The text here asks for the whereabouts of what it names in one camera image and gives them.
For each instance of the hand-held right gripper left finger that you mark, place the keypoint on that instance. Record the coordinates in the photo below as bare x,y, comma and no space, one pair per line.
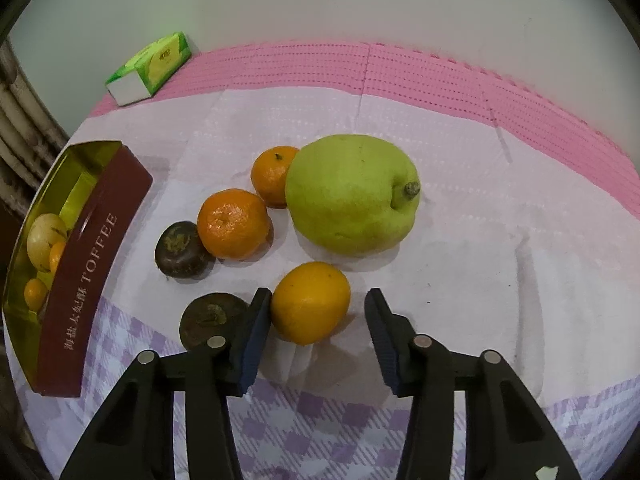
255,340

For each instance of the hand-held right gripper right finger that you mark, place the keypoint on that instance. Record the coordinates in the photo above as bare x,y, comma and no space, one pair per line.
382,340

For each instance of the dark brown water chestnut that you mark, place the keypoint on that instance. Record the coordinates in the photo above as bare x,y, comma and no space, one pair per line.
210,317
177,250

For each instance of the smooth orange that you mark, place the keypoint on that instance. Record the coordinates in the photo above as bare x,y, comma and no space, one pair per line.
57,257
35,292
310,302

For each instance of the dimpled mandarin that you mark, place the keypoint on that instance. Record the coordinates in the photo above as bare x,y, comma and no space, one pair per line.
234,224
272,176

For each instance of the large green pear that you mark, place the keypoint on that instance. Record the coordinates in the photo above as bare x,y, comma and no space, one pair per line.
350,195

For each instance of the maroon rectangular candy tin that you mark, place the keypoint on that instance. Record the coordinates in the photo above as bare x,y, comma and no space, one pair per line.
90,270

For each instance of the yellow speckled pear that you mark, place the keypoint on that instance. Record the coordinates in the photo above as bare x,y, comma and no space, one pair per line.
42,237

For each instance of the green tissue box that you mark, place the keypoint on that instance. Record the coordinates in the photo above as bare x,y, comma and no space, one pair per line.
150,65

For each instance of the rattan chair frame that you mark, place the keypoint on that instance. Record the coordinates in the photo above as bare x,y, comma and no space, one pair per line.
25,125

